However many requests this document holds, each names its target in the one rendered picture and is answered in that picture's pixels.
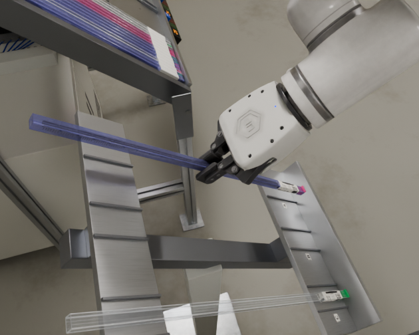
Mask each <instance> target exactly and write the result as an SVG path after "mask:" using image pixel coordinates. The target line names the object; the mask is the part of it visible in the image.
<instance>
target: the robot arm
mask: <svg viewBox="0 0 419 335"><path fill-rule="evenodd" d="M287 18H288V20H289V22H290V24H291V26H292V28H293V30H294V31H295V32H296V34H297V35H298V37H299V38H300V39H301V41H302V42H303V44H304V45H305V46H306V48H307V49H308V51H309V55H308V56H307V57H306V58H305V59H304V60H302V61H301V62H300V63H299V64H298V65H297V66H295V67H293V68H290V69H289V70H287V72H286V74H284V75H283V76H282V77H281V80H282V83H283V85H282V84H281V83H279V84H278V83H277V82H276V81H273V82H270V83H268V84H266V85H264V86H262V87H260V88H258V89H257V90H254V91H253V92H251V93H250V94H248V95H247V96H245V97H243V98H242V99H241V100H239V101H237V102H236V103H235V104H233V105H232V106H230V107H229V108H228V109H227V110H225V111H224V112H223V113H222V114H221V115H220V117H219V120H218V121H217V130H218V133H217V135H216V137H215V141H214V142H213V143H211V145H210V150H208V151H207V152H206V153H205V154H203V155H202V156H200V157H199V158H198V159H201V160H205V161H209V162H213V163H212V164H210V165H209V166H208V167H206V168H205V169H203V170H202V171H200V172H199V173H198V174H196V180H198V181H200V182H203V183H206V184H210V183H213V182H215V181H216V180H218V179H219V178H221V177H222V176H223V175H225V174H226V173H228V174H232V175H236V177H237V178H238V179H239V180H240V181H241V182H242V183H244V184H247V185H250V184H251V183H252V181H253V180H254V179H255V178H256V177H257V176H258V175H260V174H262V173H264V172H266V171H267V170H269V169H270V168H272V167H273V166H275V165H276V164H278V163H279V162H280V161H281V160H283V159H284V158H285V157H287V156H288V155H289V154H290V153H291V152H292V151H294V150H295V149H296V148H297V147H298V146H299V145H300V144H302V143H303V142H304V141H305V140H306V139H307V137H308V136H309V135H310V134H311V133H310V131H309V130H311V129H312V128H313V127H312V125H314V127H316V128H320V127H321V126H323V125H324V124H326V123H327V122H329V121H330V120H332V119H333V118H335V117H336V116H338V115H339V114H341V113H342V112H344V111H345V110H347V109H348V108H350V107H351V106H353V105H354V104H356V103H357V102H359V101H360V100H362V99H363V98H365V97H366V96H368V95H369V94H371V93H372V92H374V91H375V90H377V89H378V88H380V87H381V86H383V85H384V84H386V83H387V82H389V81H390V80H392V79H393V78H395V77H396V76H398V75H399V74H401V73H402V72H404V71H405V70H407V69H408V68H410V67H411V66H413V65H414V64H416V63H417V62H418V61H419V16H418V15H417V14H416V12H415V11H414V10H413V9H412V8H411V6H409V4H407V2H405V1H404V0H380V1H379V2H378V3H377V4H375V5H374V6H372V7H371V8H369V9H365V8H364V7H363V6H362V5H361V4H360V3H359V1H358V0H290V1H289V3H288V5H287ZM311 124H312V125H311ZM229 151H230V152H231V155H229V156H228V157H226V158H225V159H224V158H223V156H224V155H226V153H228V152H229ZM242 168H243V169H242ZM244 169H245V171H244Z"/></svg>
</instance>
